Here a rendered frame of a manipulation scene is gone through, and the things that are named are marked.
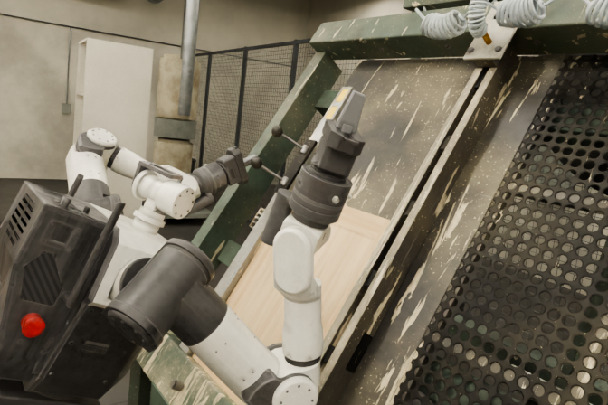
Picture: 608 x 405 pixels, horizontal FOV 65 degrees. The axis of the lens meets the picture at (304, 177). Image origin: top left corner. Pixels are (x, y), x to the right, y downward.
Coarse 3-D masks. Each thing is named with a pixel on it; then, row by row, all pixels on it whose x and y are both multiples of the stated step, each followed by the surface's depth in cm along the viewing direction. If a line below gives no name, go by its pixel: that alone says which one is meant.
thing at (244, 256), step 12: (348, 96) 154; (324, 120) 154; (336, 120) 153; (312, 156) 149; (264, 216) 146; (252, 240) 143; (240, 252) 144; (252, 252) 142; (240, 264) 140; (228, 276) 141; (240, 276) 140; (216, 288) 141; (228, 288) 139
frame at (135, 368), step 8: (136, 368) 152; (136, 376) 152; (144, 376) 150; (136, 384) 151; (144, 384) 150; (128, 392) 157; (136, 392) 151; (144, 392) 151; (128, 400) 157; (136, 400) 151; (144, 400) 151
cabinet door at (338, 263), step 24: (360, 216) 124; (336, 240) 125; (360, 240) 120; (264, 264) 137; (336, 264) 120; (360, 264) 115; (240, 288) 138; (264, 288) 132; (336, 288) 116; (240, 312) 133; (264, 312) 127; (336, 312) 112; (264, 336) 122
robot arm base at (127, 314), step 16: (176, 240) 75; (192, 256) 74; (208, 272) 76; (112, 304) 68; (112, 320) 69; (128, 320) 66; (144, 320) 66; (128, 336) 71; (144, 336) 67; (160, 336) 68
